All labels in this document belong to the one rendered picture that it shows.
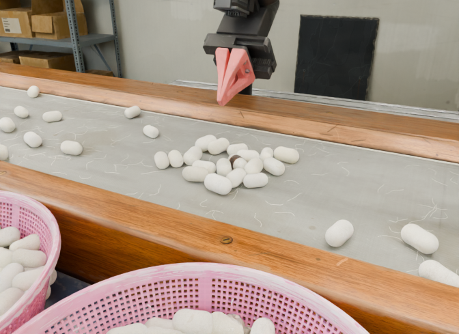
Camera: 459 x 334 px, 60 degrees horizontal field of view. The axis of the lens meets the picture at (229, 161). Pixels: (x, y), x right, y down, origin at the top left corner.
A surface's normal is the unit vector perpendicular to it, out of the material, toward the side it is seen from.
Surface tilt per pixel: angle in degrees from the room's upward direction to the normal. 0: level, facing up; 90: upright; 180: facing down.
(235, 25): 40
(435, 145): 45
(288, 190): 0
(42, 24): 80
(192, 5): 90
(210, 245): 0
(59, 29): 90
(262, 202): 0
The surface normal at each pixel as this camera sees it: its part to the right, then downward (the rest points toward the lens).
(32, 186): 0.00, -0.90
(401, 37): -0.40, 0.39
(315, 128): -0.31, -0.37
